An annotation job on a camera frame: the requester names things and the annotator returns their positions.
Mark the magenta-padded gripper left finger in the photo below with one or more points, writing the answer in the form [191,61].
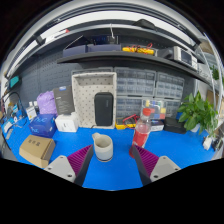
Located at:
[61,166]

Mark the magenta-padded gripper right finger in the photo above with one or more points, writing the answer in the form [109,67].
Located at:
[161,166]

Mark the red-capped clear drink bottle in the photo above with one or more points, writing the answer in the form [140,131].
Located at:
[141,133]

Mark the brown cardboard box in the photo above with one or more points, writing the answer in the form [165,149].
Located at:
[36,150]

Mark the dark box with white label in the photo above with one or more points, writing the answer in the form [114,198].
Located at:
[157,126]

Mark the black zip case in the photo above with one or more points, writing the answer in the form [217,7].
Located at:
[174,126]

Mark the small white box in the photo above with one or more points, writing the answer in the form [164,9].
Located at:
[66,123]

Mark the blue box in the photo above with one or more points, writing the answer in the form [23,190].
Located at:
[42,126]

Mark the grey ceramic cup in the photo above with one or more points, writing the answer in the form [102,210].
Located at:
[103,148]

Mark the white power adapter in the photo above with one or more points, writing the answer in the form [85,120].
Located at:
[208,143]

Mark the yellow multimeter with red leads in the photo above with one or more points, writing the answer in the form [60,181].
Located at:
[123,126]

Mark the clear organiser with coloured parts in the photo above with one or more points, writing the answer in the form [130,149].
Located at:
[156,106]

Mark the green leafy potted plant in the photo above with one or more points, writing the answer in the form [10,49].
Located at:
[196,113]

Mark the purple plastic bag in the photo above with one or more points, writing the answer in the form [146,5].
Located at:
[46,103]

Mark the dark grey carton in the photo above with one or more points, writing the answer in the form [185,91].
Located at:
[64,100]

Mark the white dotted storage tray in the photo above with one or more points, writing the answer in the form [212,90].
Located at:
[83,100]

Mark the black rectangular speaker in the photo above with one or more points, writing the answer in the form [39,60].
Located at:
[103,109]

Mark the teal tool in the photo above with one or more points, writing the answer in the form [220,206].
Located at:
[14,81]

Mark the black wall shelf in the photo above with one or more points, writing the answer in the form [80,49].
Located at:
[133,56]

